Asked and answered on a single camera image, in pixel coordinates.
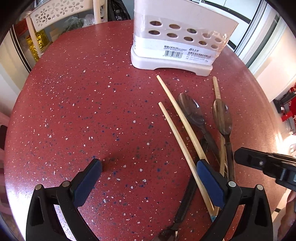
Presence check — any wooden chopstick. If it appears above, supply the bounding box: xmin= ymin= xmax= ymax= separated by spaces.
xmin=156 ymin=75 xmax=208 ymax=161
xmin=158 ymin=102 xmax=216 ymax=221
xmin=212 ymin=76 xmax=228 ymax=178

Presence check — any white utensil holder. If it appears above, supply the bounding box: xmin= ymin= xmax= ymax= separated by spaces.
xmin=131 ymin=0 xmax=238 ymax=76

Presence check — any pink plastic stool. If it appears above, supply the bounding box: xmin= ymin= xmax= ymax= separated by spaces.
xmin=1 ymin=113 xmax=11 ymax=214

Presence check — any white floral storage cart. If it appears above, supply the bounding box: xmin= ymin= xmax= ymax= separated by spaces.
xmin=24 ymin=0 xmax=108 ymax=58

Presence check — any right hand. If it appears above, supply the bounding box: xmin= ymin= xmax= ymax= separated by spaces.
xmin=277 ymin=191 xmax=295 ymax=240

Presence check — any black hanging bag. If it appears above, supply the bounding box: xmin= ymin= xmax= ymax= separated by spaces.
xmin=107 ymin=0 xmax=131 ymax=22

